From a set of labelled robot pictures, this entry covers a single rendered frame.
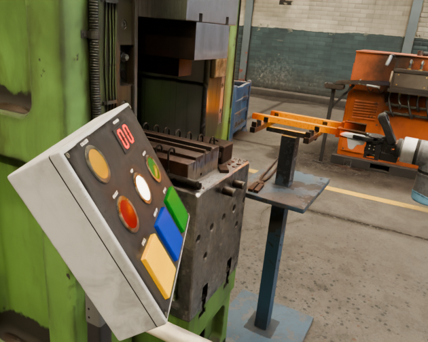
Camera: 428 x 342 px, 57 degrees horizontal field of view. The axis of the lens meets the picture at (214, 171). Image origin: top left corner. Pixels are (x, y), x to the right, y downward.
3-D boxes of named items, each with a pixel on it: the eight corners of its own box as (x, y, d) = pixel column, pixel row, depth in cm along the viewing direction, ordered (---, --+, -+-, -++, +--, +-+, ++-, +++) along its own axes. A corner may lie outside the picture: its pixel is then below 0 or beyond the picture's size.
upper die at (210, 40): (227, 58, 120) (229, 25, 117) (194, 60, 103) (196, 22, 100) (118, 45, 137) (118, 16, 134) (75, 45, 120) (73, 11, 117)
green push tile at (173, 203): (189, 215, 83) (172, 185, 81) (185, 232, 76) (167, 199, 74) (181, 218, 84) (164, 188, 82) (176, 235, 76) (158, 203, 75)
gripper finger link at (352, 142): (336, 147, 147) (362, 152, 143) (340, 131, 145) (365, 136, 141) (337, 145, 150) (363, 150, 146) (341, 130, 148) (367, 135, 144)
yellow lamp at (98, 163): (117, 176, 57) (117, 147, 55) (94, 186, 53) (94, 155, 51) (101, 171, 58) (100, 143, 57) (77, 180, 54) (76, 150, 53)
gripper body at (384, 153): (361, 157, 144) (396, 164, 138) (365, 134, 141) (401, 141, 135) (364, 152, 150) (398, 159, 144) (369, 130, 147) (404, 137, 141)
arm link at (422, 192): (449, 207, 138) (459, 175, 134) (421, 209, 135) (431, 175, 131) (429, 197, 146) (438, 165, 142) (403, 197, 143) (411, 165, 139)
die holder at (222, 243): (238, 266, 157) (250, 160, 142) (189, 323, 125) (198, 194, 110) (126, 226, 180) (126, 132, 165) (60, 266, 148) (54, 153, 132)
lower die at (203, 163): (217, 167, 132) (219, 143, 129) (186, 185, 115) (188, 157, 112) (118, 143, 149) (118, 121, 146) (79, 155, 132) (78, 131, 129)
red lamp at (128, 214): (146, 224, 59) (147, 198, 58) (126, 237, 55) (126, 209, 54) (129, 218, 61) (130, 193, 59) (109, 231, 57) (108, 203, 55)
